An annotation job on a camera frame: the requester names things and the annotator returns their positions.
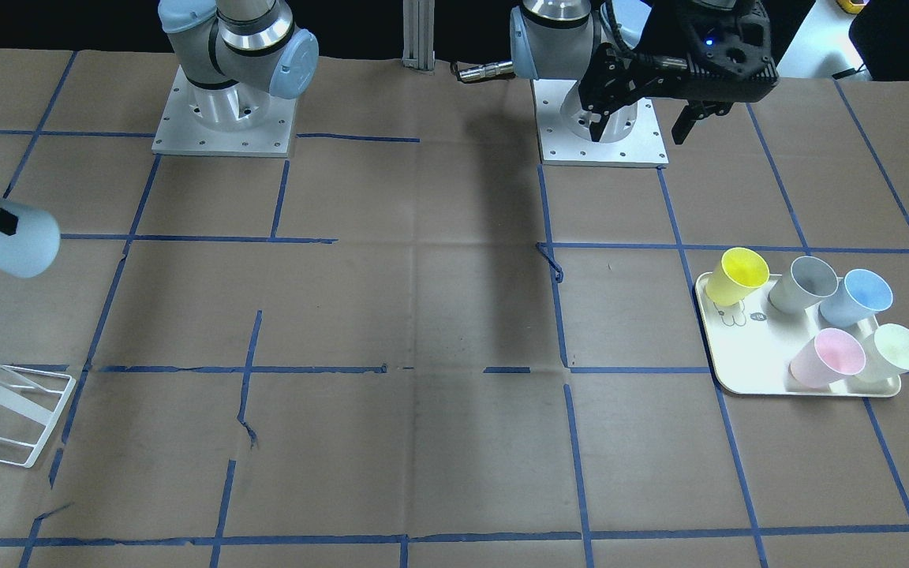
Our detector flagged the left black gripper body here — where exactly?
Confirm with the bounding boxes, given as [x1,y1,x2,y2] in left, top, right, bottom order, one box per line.
[578,1,780,116]

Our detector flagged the light blue plastic cup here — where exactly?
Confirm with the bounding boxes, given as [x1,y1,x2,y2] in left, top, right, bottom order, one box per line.
[0,199,61,279]

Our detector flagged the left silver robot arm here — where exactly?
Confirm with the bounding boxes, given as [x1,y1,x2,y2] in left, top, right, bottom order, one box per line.
[454,1,779,144]

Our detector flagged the yellow plastic cup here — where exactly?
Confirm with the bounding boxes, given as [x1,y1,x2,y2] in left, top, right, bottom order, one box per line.
[705,247,771,306]

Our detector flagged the grey plastic cup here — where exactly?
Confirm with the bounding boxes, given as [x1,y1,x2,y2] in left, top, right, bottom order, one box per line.
[768,256,838,314]

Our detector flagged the pink plastic cup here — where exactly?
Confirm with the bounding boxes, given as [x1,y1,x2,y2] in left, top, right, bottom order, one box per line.
[789,328,868,388]

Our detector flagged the pale green plastic cup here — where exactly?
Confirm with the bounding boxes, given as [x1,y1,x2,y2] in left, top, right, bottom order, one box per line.
[856,323,909,383]

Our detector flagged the cream rectangular tray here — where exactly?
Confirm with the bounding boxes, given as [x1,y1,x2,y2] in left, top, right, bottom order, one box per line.
[694,272,901,397]

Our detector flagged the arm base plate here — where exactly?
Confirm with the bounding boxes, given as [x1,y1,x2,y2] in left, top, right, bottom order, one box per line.
[151,68,298,159]
[531,80,670,168]

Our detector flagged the aluminium frame post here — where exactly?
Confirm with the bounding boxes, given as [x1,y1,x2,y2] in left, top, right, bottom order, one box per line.
[401,0,436,74]

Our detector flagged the white wire cup rack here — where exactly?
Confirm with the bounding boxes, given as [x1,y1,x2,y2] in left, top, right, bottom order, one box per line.
[0,362,77,469]

